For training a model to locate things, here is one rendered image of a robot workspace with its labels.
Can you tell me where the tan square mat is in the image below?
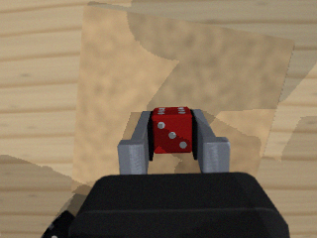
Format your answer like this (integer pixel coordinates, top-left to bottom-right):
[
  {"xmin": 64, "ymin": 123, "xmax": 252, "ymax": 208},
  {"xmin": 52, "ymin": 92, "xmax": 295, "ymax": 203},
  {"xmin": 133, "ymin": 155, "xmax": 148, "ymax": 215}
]
[{"xmin": 71, "ymin": 5, "xmax": 295, "ymax": 195}]

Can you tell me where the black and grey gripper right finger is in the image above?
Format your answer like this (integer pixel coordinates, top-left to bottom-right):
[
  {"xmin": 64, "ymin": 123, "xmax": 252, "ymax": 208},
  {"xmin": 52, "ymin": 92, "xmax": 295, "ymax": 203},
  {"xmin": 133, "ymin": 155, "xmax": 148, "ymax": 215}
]
[{"xmin": 189, "ymin": 109, "xmax": 231, "ymax": 173}]

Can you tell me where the black die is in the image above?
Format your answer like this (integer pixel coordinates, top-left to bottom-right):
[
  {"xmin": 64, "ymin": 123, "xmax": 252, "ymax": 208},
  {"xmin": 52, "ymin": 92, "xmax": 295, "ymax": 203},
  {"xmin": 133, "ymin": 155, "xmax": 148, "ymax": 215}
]
[{"xmin": 41, "ymin": 210, "xmax": 75, "ymax": 238}]

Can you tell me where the red die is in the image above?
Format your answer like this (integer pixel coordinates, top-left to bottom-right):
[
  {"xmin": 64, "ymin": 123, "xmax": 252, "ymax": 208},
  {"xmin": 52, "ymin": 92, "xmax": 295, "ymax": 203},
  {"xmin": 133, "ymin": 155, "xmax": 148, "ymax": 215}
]
[{"xmin": 152, "ymin": 107, "xmax": 192, "ymax": 154}]

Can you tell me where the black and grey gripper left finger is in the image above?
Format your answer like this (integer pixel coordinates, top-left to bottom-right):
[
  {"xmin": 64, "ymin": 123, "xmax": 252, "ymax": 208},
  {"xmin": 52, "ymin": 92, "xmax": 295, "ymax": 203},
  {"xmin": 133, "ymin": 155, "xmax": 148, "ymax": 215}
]
[{"xmin": 117, "ymin": 111, "xmax": 154, "ymax": 175}]

